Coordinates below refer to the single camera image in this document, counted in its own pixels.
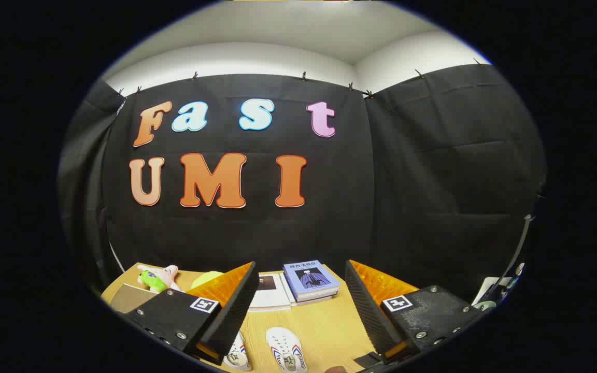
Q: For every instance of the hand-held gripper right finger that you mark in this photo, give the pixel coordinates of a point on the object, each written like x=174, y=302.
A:
x=366, y=305

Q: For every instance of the white book with portrait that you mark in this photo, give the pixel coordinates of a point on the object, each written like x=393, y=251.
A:
x=272, y=292

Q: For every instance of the white and green object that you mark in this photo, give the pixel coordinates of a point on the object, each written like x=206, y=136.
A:
x=490, y=290

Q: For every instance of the blue book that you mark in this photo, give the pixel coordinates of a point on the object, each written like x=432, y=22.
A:
x=311, y=280

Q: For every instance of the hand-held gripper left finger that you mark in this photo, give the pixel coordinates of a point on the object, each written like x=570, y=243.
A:
x=233, y=311

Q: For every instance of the pink starfish plush toy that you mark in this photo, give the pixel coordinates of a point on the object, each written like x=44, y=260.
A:
x=156, y=278

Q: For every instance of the yellow fluffy plush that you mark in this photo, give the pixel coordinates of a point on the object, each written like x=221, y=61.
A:
x=206, y=278

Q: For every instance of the beige fabric storage box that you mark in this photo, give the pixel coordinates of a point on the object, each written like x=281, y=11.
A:
x=130, y=298

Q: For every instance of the grey pole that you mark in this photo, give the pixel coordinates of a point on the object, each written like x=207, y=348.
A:
x=520, y=243

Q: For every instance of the white canvas shoe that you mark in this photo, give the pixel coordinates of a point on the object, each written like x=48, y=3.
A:
x=284, y=348
x=237, y=355

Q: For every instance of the dark-edged book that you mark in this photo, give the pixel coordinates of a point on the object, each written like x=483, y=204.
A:
x=316, y=299

